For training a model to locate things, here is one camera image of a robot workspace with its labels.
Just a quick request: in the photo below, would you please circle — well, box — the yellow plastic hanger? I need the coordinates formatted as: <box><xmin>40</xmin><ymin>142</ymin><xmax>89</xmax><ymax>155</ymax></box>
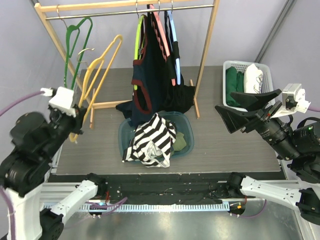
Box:
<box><xmin>78</xmin><ymin>34</ymin><xmax>124</xmax><ymax>129</ymax></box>

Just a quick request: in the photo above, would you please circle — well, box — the black white striped tank top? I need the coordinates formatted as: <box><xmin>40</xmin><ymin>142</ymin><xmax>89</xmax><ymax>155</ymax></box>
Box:
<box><xmin>122</xmin><ymin>113</ymin><xmax>177</xmax><ymax>168</ymax></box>

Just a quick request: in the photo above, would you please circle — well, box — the green plastic hanger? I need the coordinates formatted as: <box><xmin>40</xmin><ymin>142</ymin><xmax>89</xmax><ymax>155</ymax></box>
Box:
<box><xmin>63</xmin><ymin>16</ymin><xmax>94</xmax><ymax>90</ymax></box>

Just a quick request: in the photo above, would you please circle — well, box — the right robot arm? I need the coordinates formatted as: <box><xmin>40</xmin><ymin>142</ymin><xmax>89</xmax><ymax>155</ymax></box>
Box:
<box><xmin>215</xmin><ymin>87</ymin><xmax>320</xmax><ymax>225</ymax></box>

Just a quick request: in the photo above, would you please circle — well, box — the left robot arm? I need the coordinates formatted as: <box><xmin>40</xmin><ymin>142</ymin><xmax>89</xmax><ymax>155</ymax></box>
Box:
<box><xmin>0</xmin><ymin>105</ymin><xmax>107</xmax><ymax>240</ymax></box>

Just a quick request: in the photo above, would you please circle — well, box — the olive green tank top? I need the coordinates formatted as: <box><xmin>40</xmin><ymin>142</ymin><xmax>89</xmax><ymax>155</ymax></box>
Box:
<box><xmin>172</xmin><ymin>131</ymin><xmax>187</xmax><ymax>152</ymax></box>

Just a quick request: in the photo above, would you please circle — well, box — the pink hanger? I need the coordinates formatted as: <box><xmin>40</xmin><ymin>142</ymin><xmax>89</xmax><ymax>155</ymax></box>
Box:
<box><xmin>146</xmin><ymin>4</ymin><xmax>177</xmax><ymax>86</ymax></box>

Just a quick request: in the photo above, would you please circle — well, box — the neon yellow hanger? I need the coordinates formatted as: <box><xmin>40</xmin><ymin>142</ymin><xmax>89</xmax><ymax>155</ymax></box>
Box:
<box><xmin>133</xmin><ymin>14</ymin><xmax>147</xmax><ymax>91</ymax></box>

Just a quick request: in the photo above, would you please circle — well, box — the navy tank top maroon trim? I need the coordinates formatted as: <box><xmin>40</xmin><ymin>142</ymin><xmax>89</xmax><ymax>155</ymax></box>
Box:
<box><xmin>116</xmin><ymin>35</ymin><xmax>171</xmax><ymax>127</ymax></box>

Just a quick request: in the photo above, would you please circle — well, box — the light blue hanger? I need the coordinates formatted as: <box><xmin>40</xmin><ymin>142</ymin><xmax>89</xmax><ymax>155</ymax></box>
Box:
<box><xmin>164</xmin><ymin>10</ymin><xmax>182</xmax><ymax>85</ymax></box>

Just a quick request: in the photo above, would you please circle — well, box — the folded white shirt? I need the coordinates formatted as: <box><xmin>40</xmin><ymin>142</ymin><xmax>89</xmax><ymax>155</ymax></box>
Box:
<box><xmin>243</xmin><ymin>63</ymin><xmax>263</xmax><ymax>94</ymax></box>

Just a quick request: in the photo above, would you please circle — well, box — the white plastic basket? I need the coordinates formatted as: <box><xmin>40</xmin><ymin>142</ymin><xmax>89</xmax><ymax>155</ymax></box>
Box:
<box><xmin>222</xmin><ymin>60</ymin><xmax>274</xmax><ymax>107</ymax></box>

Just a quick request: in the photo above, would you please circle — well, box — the folded dark green shirt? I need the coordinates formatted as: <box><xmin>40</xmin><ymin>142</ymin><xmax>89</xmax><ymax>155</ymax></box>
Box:
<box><xmin>225</xmin><ymin>66</ymin><xmax>244</xmax><ymax>108</ymax></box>

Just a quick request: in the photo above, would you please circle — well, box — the teal plastic basin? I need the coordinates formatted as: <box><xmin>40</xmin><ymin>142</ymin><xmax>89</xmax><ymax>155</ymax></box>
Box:
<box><xmin>118</xmin><ymin>111</ymin><xmax>195</xmax><ymax>159</ymax></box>

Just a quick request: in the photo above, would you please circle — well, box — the black dress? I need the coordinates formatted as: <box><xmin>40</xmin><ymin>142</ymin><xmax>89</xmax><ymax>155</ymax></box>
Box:
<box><xmin>145</xmin><ymin>12</ymin><xmax>195</xmax><ymax>113</ymax></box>

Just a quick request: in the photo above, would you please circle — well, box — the wooden clothes rack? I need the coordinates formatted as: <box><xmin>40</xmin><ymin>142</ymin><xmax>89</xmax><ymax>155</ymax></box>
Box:
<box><xmin>34</xmin><ymin>0</ymin><xmax>222</xmax><ymax>130</ymax></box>

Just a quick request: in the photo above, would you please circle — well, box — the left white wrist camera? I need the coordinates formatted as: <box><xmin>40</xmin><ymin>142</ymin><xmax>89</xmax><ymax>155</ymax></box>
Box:
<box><xmin>40</xmin><ymin>86</ymin><xmax>76</xmax><ymax>118</ymax></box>

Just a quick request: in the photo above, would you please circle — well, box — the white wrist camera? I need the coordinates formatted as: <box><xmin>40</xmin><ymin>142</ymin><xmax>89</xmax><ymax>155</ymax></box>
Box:
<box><xmin>272</xmin><ymin>83</ymin><xmax>311</xmax><ymax>118</ymax></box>
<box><xmin>40</xmin><ymin>86</ymin><xmax>76</xmax><ymax>118</ymax></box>

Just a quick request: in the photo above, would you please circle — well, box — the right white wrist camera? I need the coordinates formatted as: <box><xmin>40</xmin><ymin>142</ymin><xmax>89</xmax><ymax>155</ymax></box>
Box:
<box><xmin>272</xmin><ymin>83</ymin><xmax>311</xmax><ymax>118</ymax></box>

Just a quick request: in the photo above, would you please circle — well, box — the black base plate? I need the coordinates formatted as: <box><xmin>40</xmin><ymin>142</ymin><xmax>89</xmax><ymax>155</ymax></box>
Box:
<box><xmin>48</xmin><ymin>172</ymin><xmax>257</xmax><ymax>204</ymax></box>

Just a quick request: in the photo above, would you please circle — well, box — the white slotted cable duct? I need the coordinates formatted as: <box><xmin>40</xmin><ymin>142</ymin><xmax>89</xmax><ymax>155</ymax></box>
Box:
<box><xmin>43</xmin><ymin>202</ymin><xmax>231</xmax><ymax>213</ymax></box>

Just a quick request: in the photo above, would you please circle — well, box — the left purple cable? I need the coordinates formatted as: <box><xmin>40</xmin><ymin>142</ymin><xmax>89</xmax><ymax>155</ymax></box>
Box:
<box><xmin>0</xmin><ymin>91</ymin><xmax>128</xmax><ymax>240</ymax></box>

